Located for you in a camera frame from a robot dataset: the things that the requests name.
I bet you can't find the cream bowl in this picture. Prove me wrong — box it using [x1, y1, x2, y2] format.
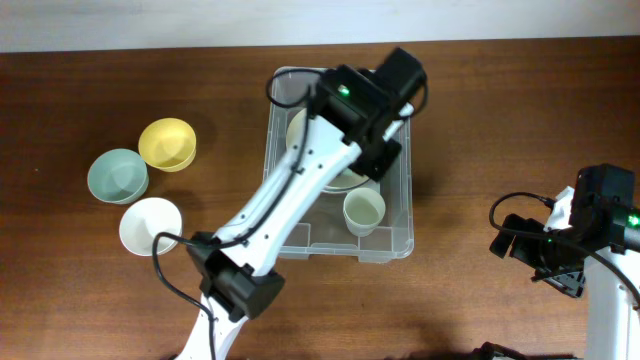
[285, 109, 369, 193]

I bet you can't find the white bowl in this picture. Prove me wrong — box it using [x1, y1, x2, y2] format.
[119, 197, 183, 256]

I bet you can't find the yellow bowl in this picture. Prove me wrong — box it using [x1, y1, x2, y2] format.
[138, 118, 197, 172]

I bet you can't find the green bowl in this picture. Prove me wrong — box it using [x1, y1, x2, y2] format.
[87, 148, 149, 205]

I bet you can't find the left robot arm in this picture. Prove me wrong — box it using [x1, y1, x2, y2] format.
[178, 65, 426, 359]

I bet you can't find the clear plastic storage bin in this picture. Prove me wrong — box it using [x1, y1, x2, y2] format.
[263, 73, 415, 263]

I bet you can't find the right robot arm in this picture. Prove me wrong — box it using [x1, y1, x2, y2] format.
[489, 187, 639, 359]

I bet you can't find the cream cup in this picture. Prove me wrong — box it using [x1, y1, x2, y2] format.
[343, 188, 386, 237]

